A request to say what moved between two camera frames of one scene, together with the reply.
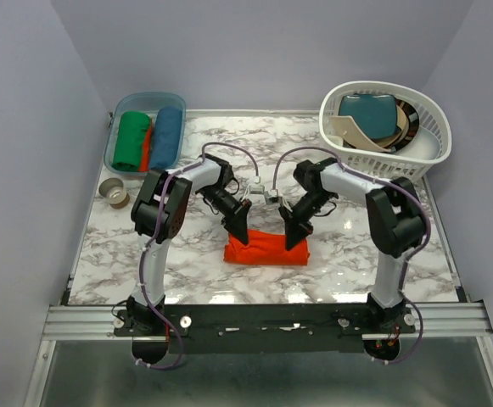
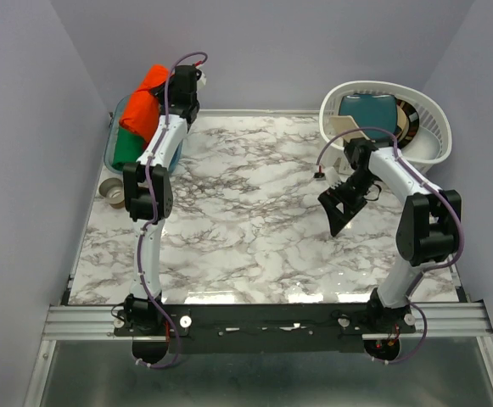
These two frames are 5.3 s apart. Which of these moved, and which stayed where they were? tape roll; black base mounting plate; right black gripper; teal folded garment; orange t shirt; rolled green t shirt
Moved: right black gripper; orange t shirt
Stayed: black base mounting plate; rolled green t shirt; teal folded garment; tape roll
